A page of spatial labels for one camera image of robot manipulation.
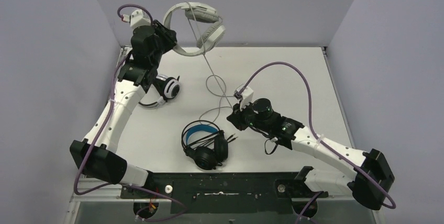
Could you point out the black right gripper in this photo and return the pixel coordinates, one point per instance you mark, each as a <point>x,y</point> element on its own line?
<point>236,118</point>

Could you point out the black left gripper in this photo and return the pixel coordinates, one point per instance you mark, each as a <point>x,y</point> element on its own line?
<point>166,33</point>

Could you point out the white and black headphones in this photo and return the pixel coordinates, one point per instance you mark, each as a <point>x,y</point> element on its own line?
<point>168,88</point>

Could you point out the black headphones with blue band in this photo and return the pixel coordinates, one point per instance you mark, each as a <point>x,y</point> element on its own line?
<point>205,143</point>

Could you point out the grey white headphones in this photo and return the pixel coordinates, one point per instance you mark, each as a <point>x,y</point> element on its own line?
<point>209,25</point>

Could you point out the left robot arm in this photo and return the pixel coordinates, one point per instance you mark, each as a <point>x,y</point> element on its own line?
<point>95,155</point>

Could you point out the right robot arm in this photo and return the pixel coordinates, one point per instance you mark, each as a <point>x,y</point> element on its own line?
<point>366,176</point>

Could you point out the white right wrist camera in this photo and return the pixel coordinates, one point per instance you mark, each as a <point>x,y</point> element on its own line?
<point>244,94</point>

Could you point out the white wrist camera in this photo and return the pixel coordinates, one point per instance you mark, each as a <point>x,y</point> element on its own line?
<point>137,18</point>
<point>244,94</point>

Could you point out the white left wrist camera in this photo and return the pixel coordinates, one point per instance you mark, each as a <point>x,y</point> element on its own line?
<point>137,18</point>

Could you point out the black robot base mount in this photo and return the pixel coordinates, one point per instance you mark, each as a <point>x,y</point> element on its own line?
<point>234,193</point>

